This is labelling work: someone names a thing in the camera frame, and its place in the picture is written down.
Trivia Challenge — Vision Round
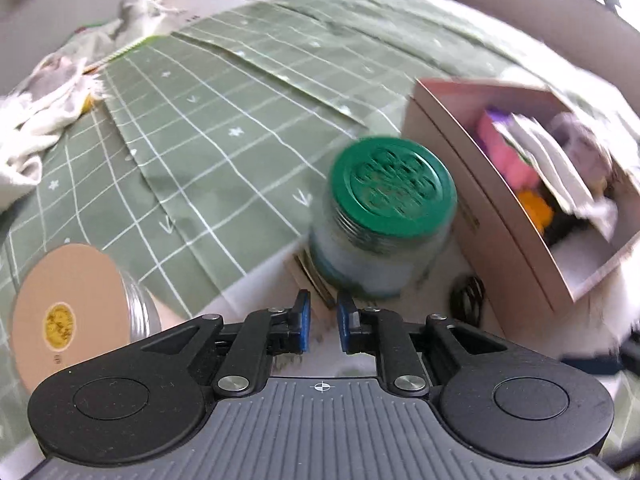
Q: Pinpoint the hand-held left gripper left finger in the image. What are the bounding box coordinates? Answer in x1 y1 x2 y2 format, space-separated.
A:
142 289 312 400

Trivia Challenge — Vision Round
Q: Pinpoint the white plastic bag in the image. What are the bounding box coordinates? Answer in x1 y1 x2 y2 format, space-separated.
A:
492 112 621 241

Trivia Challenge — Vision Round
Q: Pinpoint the white fringed cloth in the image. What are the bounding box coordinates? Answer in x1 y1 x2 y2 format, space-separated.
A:
0 55 108 211

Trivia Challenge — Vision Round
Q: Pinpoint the green and white bedsheet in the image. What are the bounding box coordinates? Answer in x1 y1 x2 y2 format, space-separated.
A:
0 0 640 480

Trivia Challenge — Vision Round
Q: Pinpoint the orange soft toy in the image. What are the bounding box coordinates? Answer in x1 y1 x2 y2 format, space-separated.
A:
515 187 555 231

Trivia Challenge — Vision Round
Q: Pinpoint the brown cardboard piece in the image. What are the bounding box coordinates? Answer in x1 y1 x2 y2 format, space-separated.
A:
290 247 346 311

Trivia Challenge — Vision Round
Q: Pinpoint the glass jar with green lid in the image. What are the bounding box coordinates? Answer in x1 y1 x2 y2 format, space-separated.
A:
307 136 458 298

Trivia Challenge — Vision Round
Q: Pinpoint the pink cardboard box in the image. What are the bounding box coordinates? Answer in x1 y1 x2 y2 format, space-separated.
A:
402 77 640 316

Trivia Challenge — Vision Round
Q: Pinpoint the clear jar with tan lid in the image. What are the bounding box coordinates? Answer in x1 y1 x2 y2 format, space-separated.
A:
11 243 162 393

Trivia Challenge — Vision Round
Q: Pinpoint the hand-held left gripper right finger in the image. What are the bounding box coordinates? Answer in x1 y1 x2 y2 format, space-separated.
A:
336 290 506 398

